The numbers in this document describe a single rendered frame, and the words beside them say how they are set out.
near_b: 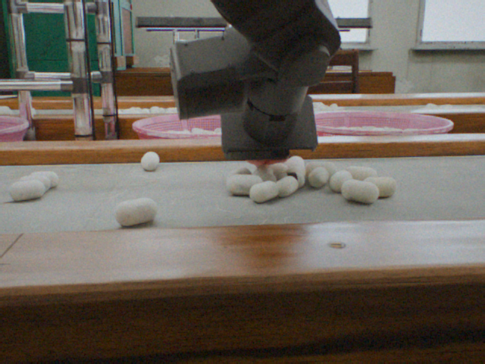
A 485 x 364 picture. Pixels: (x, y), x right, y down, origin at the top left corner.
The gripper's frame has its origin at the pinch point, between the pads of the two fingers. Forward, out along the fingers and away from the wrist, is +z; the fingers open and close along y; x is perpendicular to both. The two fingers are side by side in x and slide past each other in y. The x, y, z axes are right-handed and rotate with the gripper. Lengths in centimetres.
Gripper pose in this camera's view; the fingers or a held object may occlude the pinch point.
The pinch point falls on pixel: (258, 159)
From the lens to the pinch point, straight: 62.0
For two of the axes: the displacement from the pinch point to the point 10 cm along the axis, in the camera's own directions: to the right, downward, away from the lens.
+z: -0.8, 4.1, 9.1
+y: -9.9, 0.2, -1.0
